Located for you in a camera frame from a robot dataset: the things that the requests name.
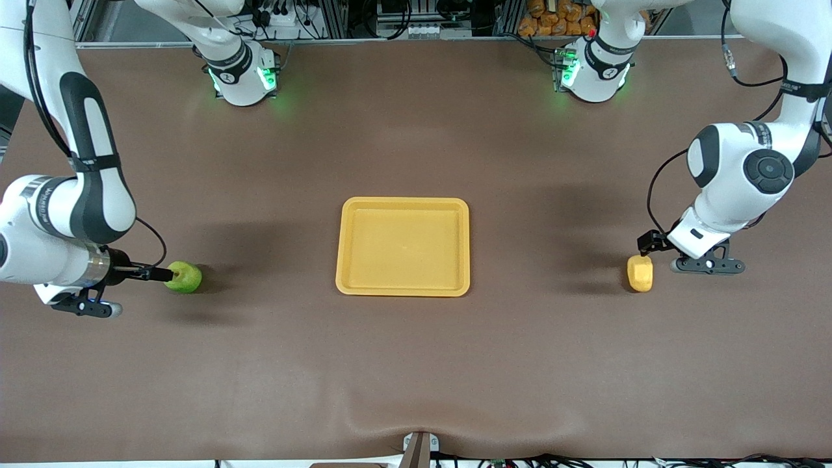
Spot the yellow potato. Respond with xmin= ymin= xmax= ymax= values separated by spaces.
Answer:
xmin=627 ymin=254 xmax=654 ymax=293

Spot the green apple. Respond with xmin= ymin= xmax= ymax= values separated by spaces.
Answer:
xmin=164 ymin=261 xmax=203 ymax=294

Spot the yellow plastic tray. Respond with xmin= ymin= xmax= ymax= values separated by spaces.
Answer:
xmin=335 ymin=197 xmax=471 ymax=298

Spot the orange snack bags pile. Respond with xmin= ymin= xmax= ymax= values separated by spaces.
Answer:
xmin=518 ymin=0 xmax=599 ymax=38

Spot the white power strip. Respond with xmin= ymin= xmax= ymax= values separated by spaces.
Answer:
xmin=250 ymin=0 xmax=301 ymax=30

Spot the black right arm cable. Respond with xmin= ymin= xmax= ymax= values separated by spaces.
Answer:
xmin=25 ymin=0 xmax=168 ymax=268

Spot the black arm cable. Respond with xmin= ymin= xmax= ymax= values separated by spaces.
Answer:
xmin=25 ymin=0 xmax=168 ymax=268
xmin=647 ymin=0 xmax=832 ymax=238

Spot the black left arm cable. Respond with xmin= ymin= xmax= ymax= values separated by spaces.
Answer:
xmin=647 ymin=0 xmax=832 ymax=238

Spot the aluminium frame post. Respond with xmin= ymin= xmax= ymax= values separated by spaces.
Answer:
xmin=68 ymin=0 xmax=98 ymax=45

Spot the aluminium table edge rail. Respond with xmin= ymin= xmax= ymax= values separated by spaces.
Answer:
xmin=75 ymin=36 xmax=735 ymax=49

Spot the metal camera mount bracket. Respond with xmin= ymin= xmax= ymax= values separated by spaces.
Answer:
xmin=402 ymin=431 xmax=440 ymax=468

